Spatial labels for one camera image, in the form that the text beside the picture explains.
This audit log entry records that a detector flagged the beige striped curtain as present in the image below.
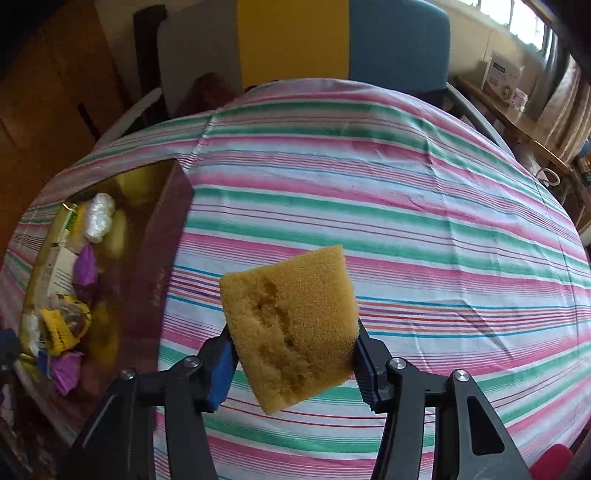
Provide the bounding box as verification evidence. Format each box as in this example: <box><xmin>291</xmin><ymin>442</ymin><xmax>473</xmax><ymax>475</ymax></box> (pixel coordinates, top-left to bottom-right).
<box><xmin>536</xmin><ymin>51</ymin><xmax>591</xmax><ymax>162</ymax></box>

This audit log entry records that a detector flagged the striped pink green blanket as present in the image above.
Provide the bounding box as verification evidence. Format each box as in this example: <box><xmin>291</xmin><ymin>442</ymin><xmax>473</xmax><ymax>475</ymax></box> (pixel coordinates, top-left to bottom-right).
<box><xmin>0</xmin><ymin>78</ymin><xmax>591</xmax><ymax>480</ymax></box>

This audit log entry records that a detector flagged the red fabric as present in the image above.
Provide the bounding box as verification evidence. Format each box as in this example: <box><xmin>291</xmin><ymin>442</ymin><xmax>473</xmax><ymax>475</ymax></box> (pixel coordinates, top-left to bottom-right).
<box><xmin>529</xmin><ymin>443</ymin><xmax>577</xmax><ymax>480</ymax></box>

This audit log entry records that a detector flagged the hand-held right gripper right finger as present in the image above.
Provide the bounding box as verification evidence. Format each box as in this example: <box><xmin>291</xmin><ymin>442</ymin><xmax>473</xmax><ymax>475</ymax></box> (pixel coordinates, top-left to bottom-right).
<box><xmin>351</xmin><ymin>323</ymin><xmax>532</xmax><ymax>480</ymax></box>

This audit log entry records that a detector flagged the dark red cloth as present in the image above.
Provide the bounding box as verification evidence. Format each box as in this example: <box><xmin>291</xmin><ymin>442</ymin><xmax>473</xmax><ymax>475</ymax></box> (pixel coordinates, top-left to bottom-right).
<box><xmin>185</xmin><ymin>71</ymin><xmax>241</xmax><ymax>116</ymax></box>

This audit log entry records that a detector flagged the yellow printed packet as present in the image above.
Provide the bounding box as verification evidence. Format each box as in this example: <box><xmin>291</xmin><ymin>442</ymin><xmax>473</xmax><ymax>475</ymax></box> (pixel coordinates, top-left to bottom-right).
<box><xmin>38</xmin><ymin>298</ymin><xmax>93</xmax><ymax>357</ymax></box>

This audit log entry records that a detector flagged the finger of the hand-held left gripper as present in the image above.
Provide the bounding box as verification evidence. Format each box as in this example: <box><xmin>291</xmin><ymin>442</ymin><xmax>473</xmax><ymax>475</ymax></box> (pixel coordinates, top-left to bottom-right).
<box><xmin>0</xmin><ymin>328</ymin><xmax>23</xmax><ymax>374</ymax></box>

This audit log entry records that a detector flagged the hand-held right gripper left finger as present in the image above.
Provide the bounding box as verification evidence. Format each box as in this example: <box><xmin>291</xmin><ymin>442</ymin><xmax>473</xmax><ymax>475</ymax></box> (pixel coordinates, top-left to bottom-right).
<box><xmin>69</xmin><ymin>323</ymin><xmax>241</xmax><ymax>480</ymax></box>

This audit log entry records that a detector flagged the cream yellow tube packet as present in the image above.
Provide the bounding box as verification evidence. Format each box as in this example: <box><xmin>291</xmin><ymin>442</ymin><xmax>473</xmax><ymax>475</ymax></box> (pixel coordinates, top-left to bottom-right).
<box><xmin>48</xmin><ymin>203</ymin><xmax>89</xmax><ymax>245</ymax></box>

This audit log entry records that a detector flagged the clear plastic bag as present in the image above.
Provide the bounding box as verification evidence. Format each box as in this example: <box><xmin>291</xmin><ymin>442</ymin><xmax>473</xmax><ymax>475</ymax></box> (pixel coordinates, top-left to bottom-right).
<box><xmin>82</xmin><ymin>191</ymin><xmax>115</xmax><ymax>244</ymax></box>

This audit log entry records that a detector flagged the gold metal tin box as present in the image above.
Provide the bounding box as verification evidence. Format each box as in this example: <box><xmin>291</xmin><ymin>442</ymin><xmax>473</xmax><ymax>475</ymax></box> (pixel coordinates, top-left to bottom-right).
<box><xmin>16</xmin><ymin>159</ymin><xmax>195</xmax><ymax>416</ymax></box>

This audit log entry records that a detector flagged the white printed carton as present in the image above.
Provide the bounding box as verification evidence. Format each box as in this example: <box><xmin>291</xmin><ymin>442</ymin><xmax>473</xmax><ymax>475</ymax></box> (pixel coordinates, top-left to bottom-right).
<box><xmin>480</xmin><ymin>50</ymin><xmax>526</xmax><ymax>106</ymax></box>

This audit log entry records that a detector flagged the yellow sponge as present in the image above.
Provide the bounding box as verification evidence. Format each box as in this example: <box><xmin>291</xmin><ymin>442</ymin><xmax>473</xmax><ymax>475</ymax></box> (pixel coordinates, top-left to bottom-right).
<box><xmin>219</xmin><ymin>246</ymin><xmax>361</xmax><ymax>415</ymax></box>

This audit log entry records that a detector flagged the purple wrapper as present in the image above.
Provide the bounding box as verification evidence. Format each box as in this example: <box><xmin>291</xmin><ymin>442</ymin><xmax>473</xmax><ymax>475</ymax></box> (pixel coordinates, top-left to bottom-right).
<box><xmin>73</xmin><ymin>244</ymin><xmax>100</xmax><ymax>291</ymax></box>
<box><xmin>50</xmin><ymin>351</ymin><xmax>85</xmax><ymax>397</ymax></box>

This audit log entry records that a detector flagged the green white small box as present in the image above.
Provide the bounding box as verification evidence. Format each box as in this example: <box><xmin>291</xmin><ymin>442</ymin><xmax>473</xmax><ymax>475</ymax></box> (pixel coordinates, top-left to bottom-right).
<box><xmin>33</xmin><ymin>244</ymin><xmax>80</xmax><ymax>301</ymax></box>

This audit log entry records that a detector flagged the wooden shelf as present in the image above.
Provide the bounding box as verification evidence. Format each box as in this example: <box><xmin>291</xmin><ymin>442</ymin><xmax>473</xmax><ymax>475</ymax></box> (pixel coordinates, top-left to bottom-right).
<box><xmin>455</xmin><ymin>74</ymin><xmax>591</xmax><ymax>195</ymax></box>

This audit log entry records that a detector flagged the grey curved metal rail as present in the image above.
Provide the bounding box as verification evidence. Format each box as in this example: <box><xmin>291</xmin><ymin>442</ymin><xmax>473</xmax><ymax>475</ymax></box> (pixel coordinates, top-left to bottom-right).
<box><xmin>93</xmin><ymin>87</ymin><xmax>164</xmax><ymax>151</ymax></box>
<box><xmin>441</xmin><ymin>85</ymin><xmax>514</xmax><ymax>155</ymax></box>

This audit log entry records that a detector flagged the grey yellow blue sofa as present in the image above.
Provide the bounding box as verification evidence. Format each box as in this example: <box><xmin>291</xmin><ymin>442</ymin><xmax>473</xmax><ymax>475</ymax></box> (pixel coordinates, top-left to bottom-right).
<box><xmin>159</xmin><ymin>0</ymin><xmax>451</xmax><ymax>118</ymax></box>

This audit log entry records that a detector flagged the wooden wardrobe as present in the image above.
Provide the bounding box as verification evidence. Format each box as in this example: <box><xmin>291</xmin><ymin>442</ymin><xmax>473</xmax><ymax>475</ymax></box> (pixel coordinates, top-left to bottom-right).
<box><xmin>0</xmin><ymin>0</ymin><xmax>139</xmax><ymax>241</ymax></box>

